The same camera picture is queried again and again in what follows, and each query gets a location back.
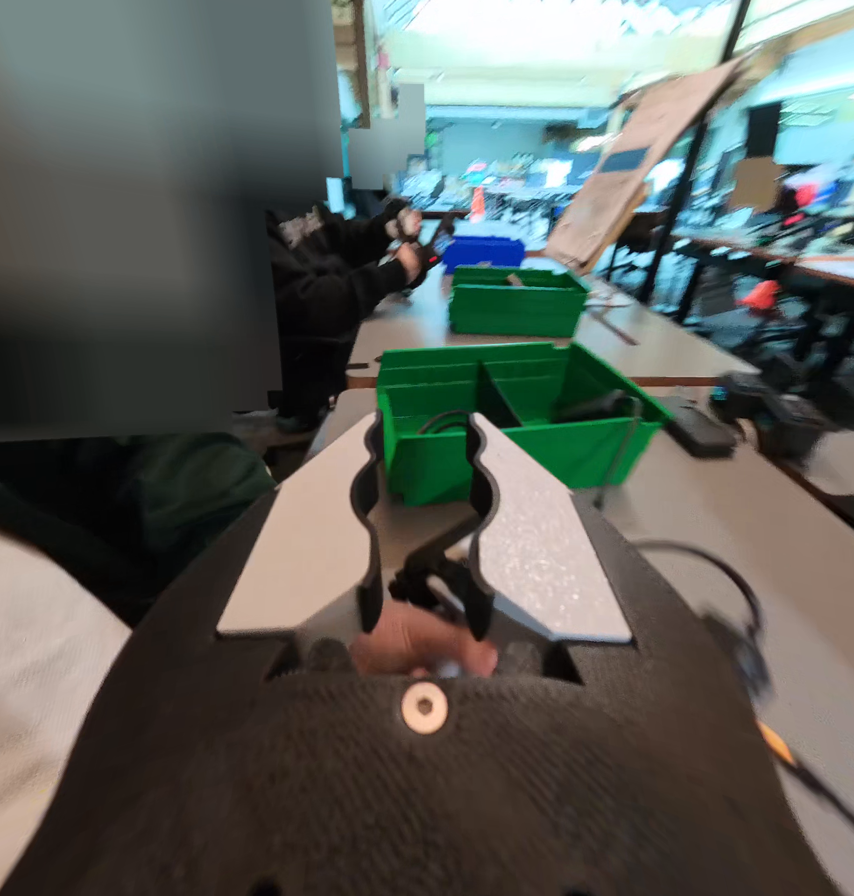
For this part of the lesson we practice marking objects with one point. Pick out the grey desk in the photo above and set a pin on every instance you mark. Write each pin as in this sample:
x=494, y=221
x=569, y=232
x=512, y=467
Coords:
x=644, y=350
x=714, y=525

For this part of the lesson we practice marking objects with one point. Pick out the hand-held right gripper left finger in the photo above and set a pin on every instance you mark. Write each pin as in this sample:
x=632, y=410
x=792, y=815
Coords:
x=301, y=560

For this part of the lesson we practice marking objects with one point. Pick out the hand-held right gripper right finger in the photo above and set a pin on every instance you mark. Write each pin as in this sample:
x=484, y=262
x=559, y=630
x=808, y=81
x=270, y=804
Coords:
x=546, y=567

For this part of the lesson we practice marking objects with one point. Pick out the black pole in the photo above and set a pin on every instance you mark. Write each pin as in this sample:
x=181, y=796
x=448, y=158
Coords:
x=686, y=175

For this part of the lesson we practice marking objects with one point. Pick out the green plastic bin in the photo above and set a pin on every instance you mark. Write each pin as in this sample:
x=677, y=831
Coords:
x=511, y=315
x=574, y=455

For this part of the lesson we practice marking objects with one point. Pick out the black battery charger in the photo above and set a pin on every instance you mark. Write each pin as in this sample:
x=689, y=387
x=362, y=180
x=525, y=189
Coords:
x=770, y=413

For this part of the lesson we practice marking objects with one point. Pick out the black USB hub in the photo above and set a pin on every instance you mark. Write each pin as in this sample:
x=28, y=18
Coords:
x=595, y=409

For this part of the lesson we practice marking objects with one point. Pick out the person's left hand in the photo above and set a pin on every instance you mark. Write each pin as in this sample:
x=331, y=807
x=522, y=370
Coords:
x=413, y=644

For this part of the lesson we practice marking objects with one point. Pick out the small black device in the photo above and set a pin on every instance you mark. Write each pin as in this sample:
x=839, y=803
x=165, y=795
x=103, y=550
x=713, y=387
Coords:
x=700, y=434

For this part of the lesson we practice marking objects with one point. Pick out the cardboard card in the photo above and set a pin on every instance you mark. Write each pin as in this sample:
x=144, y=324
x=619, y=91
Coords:
x=630, y=175

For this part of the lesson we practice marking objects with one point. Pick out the blue storage bin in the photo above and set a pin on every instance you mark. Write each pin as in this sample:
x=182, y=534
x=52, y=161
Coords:
x=483, y=252

